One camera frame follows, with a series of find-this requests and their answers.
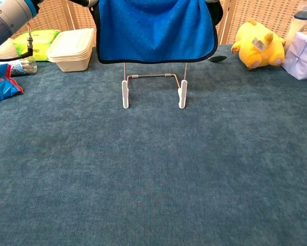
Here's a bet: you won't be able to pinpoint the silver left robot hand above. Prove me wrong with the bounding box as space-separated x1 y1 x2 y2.
68 0 100 8

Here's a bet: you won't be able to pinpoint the metal wire rack white feet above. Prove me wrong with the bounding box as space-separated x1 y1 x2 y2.
121 63 189 110

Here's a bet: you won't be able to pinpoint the beige upturned bowl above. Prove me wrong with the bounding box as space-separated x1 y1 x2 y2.
0 38 19 60

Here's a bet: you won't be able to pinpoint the blue microfiber towel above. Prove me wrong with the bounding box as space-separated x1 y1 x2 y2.
91 0 224 64

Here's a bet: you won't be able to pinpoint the teal tablecloth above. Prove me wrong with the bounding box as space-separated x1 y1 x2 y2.
0 44 307 246

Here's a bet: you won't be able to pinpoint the wooden rattan folding screen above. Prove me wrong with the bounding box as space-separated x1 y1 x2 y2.
9 0 307 48

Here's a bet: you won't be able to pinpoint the clear bottle with blue label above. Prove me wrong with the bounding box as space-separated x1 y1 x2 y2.
11 56 38 77

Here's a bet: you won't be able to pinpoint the black spoon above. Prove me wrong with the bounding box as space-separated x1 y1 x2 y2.
208 55 228 64

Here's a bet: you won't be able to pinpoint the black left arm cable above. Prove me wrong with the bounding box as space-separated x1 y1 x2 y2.
0 22 34 62

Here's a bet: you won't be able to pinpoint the baby bottle with blue cap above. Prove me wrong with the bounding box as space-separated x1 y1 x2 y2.
283 3 307 52

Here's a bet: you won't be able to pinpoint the beige lidded food container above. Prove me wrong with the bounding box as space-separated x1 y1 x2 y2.
46 28 95 73

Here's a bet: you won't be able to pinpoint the yellow plush toy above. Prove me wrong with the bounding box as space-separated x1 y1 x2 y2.
231 17 286 71

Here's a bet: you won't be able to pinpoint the green tissue pack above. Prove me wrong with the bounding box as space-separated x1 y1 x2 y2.
12 29 62 62

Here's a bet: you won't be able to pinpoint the pale lavender wrapped box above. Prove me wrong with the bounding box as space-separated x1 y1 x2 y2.
281 28 307 80

